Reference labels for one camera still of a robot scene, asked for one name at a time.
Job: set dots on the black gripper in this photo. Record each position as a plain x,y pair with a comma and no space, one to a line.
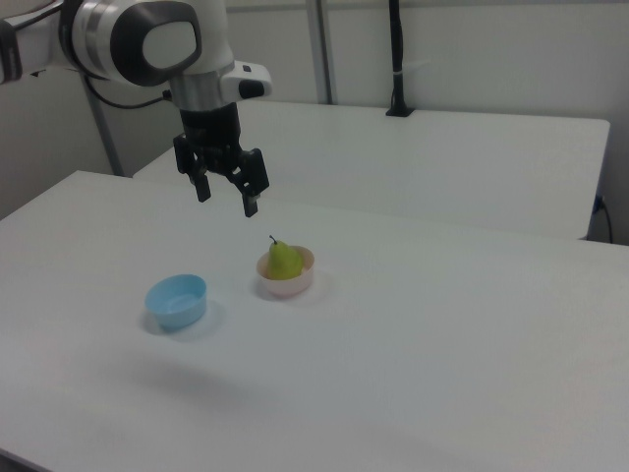
211,133

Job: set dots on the green pear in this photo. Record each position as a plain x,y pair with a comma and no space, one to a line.
283,261

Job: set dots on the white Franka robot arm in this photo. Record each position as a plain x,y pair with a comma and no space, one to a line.
147,44

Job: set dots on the pink plastic bowl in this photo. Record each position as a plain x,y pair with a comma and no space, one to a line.
290,285

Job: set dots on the blue plastic bowl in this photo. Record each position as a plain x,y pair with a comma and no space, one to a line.
177,305

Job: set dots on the white back table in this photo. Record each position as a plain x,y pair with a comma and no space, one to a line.
422,162

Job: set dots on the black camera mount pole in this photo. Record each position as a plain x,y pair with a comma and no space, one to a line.
399,59

